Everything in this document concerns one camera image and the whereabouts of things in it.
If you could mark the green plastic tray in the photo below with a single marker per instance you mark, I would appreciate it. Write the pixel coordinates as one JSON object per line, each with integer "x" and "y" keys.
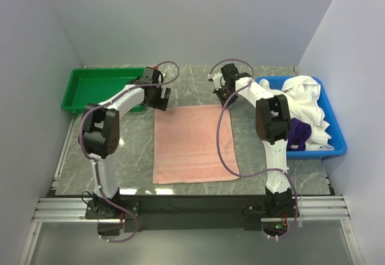
{"x": 95, "y": 85}

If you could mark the blue plastic bin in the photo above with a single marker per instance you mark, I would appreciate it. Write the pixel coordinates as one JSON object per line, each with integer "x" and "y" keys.
{"x": 337, "y": 139}

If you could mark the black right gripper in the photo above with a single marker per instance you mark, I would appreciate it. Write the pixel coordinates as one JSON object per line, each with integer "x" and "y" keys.
{"x": 218, "y": 92}

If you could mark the purple towel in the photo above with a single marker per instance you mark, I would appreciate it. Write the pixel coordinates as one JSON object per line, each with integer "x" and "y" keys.
{"x": 299, "y": 134}

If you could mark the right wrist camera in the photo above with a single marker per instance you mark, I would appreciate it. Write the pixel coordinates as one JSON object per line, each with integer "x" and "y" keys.
{"x": 216, "y": 79}

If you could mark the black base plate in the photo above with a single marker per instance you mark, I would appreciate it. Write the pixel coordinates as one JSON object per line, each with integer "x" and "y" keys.
{"x": 178, "y": 212}

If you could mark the white crumpled towel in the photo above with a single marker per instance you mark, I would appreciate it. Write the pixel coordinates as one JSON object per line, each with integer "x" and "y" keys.
{"x": 302, "y": 94}

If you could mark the aluminium frame rail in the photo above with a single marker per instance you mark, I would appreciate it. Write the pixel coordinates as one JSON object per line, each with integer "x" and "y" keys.
{"x": 310, "y": 208}

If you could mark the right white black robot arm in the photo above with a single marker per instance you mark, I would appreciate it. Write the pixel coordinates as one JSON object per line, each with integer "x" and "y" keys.
{"x": 273, "y": 125}

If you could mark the pink towel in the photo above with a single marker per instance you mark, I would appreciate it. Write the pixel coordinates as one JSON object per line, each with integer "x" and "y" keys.
{"x": 193, "y": 144}

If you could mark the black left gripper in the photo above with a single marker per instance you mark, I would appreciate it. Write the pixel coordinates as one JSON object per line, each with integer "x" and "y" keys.
{"x": 161, "y": 103}

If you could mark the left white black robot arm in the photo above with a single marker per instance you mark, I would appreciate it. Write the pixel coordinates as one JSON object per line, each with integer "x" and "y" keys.
{"x": 99, "y": 134}

